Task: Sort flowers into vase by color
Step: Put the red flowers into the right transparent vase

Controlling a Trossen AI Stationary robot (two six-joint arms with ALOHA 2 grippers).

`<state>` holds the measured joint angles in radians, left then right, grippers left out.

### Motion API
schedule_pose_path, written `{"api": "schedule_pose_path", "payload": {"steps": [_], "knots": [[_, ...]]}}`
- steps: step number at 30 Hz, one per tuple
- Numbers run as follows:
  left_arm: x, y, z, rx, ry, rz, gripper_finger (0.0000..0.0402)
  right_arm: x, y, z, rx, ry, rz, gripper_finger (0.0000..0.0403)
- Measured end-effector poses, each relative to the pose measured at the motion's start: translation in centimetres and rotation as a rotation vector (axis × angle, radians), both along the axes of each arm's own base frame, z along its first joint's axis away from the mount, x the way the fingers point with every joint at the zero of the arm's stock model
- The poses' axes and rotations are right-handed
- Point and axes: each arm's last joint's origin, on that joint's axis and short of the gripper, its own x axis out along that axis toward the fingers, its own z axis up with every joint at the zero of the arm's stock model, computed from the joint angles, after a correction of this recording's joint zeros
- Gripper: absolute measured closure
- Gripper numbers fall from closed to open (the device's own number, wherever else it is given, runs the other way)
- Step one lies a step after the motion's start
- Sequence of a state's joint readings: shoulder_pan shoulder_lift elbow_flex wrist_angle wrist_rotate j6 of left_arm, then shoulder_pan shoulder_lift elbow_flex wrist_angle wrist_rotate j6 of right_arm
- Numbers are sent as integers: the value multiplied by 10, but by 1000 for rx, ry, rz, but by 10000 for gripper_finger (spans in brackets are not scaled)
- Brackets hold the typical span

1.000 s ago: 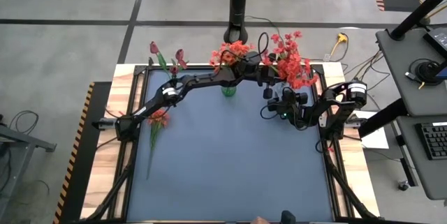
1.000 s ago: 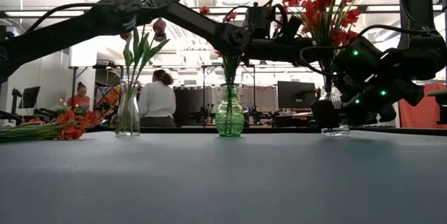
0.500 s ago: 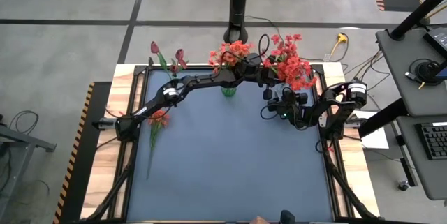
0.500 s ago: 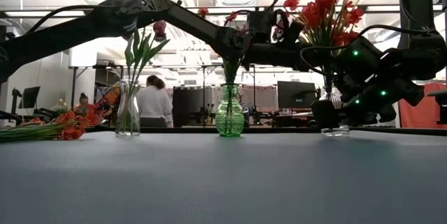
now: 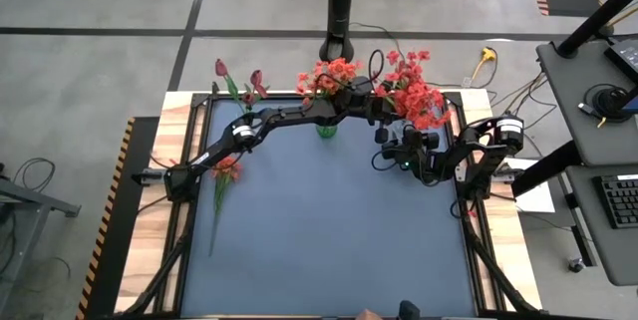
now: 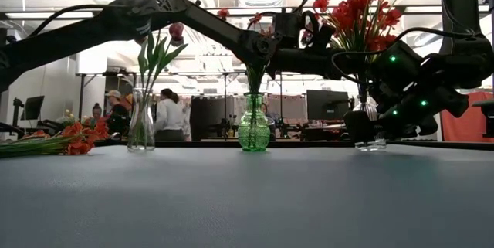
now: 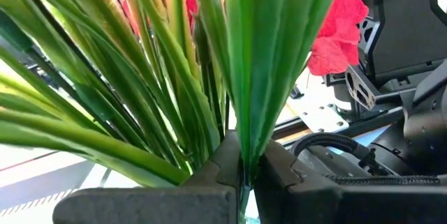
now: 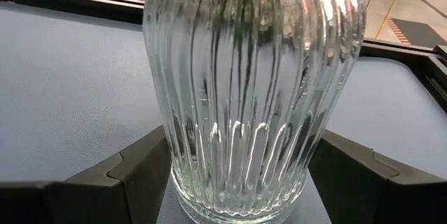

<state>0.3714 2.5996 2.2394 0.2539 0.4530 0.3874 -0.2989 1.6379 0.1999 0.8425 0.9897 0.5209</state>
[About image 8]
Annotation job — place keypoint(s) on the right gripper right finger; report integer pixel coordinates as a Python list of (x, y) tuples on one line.
[(384, 196)]

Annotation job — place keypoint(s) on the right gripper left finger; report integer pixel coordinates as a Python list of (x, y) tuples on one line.
[(87, 196)]

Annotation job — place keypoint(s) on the clear ribbed glass vase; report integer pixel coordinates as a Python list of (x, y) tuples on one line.
[(255, 95)]

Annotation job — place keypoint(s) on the blue-grey table mat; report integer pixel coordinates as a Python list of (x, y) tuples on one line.
[(70, 95)]

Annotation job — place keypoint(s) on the black mat with striped edge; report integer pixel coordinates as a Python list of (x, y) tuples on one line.
[(419, 33)]

